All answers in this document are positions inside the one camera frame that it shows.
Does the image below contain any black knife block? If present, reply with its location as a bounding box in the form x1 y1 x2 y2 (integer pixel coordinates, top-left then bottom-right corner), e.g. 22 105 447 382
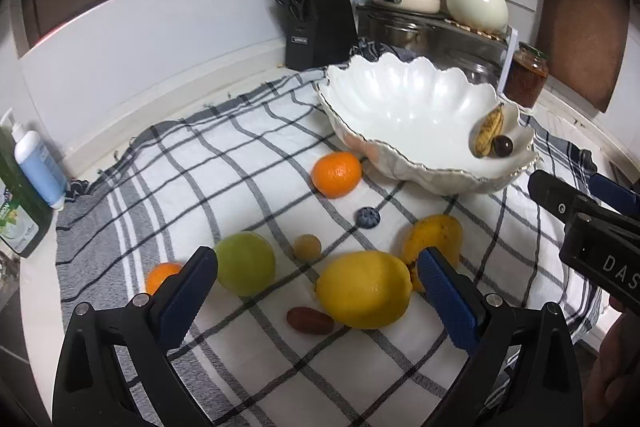
285 0 360 72

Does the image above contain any small tan longan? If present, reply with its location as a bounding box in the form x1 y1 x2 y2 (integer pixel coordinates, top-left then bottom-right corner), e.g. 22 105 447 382
293 234 322 262

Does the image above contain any blue berry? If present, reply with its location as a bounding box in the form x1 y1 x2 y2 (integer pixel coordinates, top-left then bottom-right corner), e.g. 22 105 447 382
355 207 381 229

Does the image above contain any green dish soap bottle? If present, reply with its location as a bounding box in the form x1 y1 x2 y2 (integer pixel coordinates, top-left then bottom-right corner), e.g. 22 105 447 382
0 127 53 258

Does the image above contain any steel pan with glass lid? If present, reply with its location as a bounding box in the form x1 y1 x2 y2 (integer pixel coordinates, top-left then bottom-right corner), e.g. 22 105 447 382
440 52 506 88

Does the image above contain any green apple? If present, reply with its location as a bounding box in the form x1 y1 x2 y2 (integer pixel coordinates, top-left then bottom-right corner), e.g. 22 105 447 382
214 231 277 298

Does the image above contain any glass jar of chili sauce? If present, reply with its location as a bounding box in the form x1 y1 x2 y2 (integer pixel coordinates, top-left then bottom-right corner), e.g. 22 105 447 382
504 42 550 108

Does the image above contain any grey checked cloth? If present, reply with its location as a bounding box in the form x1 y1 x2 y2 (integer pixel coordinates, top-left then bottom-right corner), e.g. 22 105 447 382
54 41 603 427

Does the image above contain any large steel pot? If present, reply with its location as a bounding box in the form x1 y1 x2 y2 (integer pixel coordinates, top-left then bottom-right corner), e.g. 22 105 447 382
367 19 426 50

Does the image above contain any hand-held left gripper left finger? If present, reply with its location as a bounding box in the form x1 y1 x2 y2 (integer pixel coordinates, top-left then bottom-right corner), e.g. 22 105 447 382
52 246 219 427

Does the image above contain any small tangerine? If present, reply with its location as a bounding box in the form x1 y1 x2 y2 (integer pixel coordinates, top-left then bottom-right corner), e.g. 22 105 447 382
145 262 185 297

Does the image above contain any large orange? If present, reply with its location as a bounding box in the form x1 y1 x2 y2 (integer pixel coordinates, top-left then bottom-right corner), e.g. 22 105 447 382
311 152 363 199

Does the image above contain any brown wooden cutting board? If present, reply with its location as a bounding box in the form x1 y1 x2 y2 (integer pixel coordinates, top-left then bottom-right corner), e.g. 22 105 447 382
536 0 632 114

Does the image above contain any white scalloped bowl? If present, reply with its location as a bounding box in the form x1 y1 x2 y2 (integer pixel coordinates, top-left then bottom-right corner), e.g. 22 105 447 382
316 53 542 195

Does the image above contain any yellow lemon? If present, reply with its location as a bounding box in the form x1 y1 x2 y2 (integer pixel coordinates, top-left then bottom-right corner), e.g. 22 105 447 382
315 252 413 330

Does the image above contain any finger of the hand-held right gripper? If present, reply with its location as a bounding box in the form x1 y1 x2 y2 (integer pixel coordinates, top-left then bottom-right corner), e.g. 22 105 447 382
528 170 601 225
589 174 640 219

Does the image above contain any blue pump bottle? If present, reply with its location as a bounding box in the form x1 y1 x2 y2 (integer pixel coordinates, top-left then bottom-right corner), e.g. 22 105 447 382
0 109 68 210

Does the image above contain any wooden trivet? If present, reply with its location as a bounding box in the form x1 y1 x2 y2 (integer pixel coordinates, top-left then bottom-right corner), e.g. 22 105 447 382
444 19 512 42

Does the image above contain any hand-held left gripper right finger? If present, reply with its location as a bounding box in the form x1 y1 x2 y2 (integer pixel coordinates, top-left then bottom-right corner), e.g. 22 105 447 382
417 247 585 427

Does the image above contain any grey kitchen shelf rack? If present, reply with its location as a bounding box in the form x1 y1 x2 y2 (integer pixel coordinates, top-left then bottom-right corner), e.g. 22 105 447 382
356 2 522 108

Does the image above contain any red date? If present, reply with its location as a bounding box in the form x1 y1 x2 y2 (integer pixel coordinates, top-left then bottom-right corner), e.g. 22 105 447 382
286 306 335 336

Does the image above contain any yellow mango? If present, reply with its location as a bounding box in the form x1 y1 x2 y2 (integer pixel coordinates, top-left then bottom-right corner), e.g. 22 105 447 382
401 214 463 293

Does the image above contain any white ceramic pot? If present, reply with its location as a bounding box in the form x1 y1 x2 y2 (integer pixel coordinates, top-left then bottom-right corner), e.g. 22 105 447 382
446 0 510 34

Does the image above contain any person's right hand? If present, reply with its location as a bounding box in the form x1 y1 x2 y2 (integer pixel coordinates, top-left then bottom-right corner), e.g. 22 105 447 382
585 294 640 427

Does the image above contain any spotted yellow banana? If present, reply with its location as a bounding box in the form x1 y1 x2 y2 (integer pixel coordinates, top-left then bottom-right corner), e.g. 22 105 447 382
473 103 505 158

